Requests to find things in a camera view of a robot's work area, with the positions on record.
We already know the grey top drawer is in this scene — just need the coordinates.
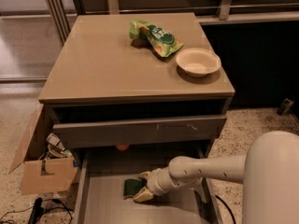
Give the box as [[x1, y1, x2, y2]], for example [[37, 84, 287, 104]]
[[53, 115, 227, 149]]

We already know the green and yellow sponge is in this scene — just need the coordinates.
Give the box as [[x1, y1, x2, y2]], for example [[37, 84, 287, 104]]
[[123, 178, 147, 199]]

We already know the white paper bowl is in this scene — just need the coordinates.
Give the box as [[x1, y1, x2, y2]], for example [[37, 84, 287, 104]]
[[176, 48, 221, 77]]

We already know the grey open middle drawer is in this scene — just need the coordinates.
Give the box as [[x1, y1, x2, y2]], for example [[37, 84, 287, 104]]
[[75, 143, 223, 224]]

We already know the orange ball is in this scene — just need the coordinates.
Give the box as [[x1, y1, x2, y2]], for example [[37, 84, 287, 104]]
[[116, 145, 129, 151]]

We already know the black floor cable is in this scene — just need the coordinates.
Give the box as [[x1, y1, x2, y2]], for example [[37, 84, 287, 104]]
[[215, 194, 237, 224]]

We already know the grey drawer cabinet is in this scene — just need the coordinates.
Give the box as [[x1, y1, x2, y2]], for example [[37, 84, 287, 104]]
[[39, 15, 235, 173]]

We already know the metal railing frame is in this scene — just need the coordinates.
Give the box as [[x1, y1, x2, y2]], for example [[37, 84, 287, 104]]
[[46, 0, 299, 43]]

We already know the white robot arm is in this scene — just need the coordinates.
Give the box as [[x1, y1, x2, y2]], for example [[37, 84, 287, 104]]
[[134, 131, 299, 224]]

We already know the brown cardboard box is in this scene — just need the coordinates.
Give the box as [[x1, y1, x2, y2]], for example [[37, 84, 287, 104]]
[[10, 105, 78, 195]]

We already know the black power strip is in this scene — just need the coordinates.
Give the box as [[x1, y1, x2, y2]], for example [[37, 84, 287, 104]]
[[27, 198, 44, 224]]

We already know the green chip bag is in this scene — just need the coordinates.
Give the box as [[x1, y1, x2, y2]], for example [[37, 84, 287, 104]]
[[129, 20, 184, 58]]

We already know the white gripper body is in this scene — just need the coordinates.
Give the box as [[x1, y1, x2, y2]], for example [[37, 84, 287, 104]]
[[146, 169, 166, 196]]

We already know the small dark floor object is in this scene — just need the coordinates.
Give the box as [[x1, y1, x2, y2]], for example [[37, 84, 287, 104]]
[[277, 98, 293, 116]]

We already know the clutter inside cardboard box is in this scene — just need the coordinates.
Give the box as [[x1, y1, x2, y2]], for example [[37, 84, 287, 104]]
[[39, 133, 73, 160]]

